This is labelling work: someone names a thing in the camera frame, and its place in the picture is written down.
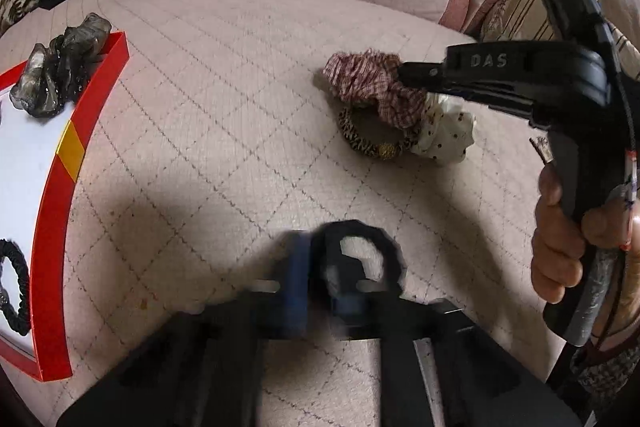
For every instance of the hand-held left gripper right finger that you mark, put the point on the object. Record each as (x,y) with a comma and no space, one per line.
(350,309)

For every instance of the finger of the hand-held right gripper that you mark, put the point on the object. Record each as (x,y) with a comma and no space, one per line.
(422,74)
(485,104)

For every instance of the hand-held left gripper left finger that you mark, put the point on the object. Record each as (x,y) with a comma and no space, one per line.
(296,282)

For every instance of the white polka dot scrunchie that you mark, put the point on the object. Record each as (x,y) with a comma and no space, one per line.
(445,132)

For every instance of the red plaid scrunchie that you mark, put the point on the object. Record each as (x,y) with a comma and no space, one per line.
(365,79)

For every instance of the black hair claw clip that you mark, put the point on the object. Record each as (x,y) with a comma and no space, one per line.
(385,252)

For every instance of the red rimmed white tray box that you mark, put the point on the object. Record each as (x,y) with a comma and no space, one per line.
(55,227)

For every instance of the person's right hand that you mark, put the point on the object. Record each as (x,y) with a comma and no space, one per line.
(555,247)

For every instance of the striped beige cushion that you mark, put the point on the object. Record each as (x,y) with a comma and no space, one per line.
(510,12)

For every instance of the person's dark clothing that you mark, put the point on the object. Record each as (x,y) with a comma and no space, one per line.
(615,362)

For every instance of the black scrunchie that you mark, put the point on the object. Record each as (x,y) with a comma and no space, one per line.
(21,267)

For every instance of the grey sheer scrunchie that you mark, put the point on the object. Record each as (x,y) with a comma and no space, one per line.
(55,72)

